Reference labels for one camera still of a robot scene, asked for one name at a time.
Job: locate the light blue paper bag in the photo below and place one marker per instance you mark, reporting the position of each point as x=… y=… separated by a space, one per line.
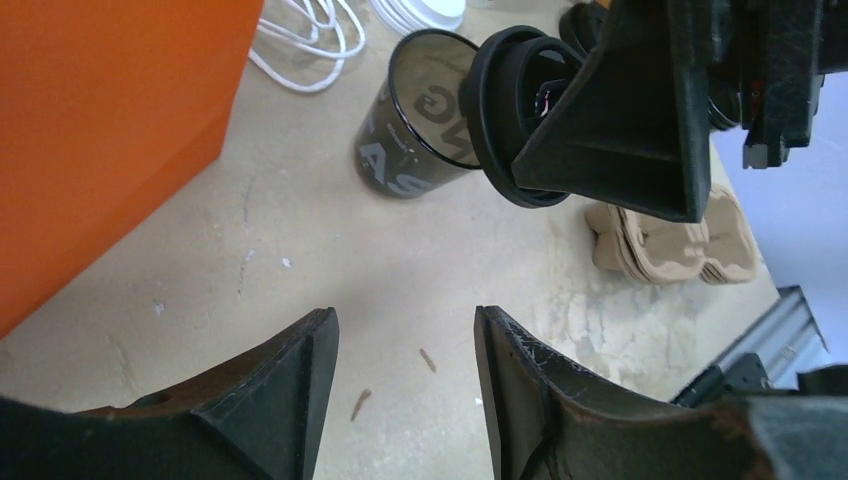
x=333 y=32

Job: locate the black cup lid front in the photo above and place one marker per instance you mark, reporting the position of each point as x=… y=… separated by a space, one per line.
x=581 y=26

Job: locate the white cup lid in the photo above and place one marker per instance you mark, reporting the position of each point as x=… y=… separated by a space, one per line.
x=407 y=16

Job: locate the black cup lid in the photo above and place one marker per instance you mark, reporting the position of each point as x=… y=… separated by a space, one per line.
x=516 y=77
x=581 y=26

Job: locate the orange paper bag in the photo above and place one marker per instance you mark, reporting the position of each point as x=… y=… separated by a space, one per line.
x=107 y=109

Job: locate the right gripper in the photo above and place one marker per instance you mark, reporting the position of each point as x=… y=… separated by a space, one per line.
x=632 y=128

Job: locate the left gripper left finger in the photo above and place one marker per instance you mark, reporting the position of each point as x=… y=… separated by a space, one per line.
x=259 y=415

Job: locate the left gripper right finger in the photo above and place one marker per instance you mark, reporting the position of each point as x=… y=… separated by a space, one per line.
x=548 y=417

